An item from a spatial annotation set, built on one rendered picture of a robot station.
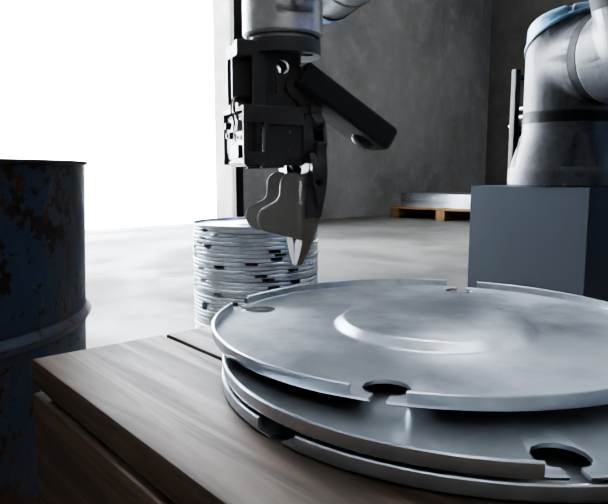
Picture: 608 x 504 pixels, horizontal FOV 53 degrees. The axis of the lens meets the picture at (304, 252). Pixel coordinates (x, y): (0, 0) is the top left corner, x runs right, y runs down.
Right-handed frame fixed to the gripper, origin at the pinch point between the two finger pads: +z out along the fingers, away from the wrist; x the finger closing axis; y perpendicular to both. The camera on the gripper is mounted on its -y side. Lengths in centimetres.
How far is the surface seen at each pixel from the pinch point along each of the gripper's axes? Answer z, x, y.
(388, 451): 2.6, 36.8, 11.7
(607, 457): 2.9, 39.9, 3.9
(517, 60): -146, -574, -527
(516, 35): -177, -576, -526
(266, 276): 14, -67, -19
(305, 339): 2.1, 22.8, 9.3
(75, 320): 6.6, -7.4, 21.5
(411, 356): 2.1, 28.2, 5.2
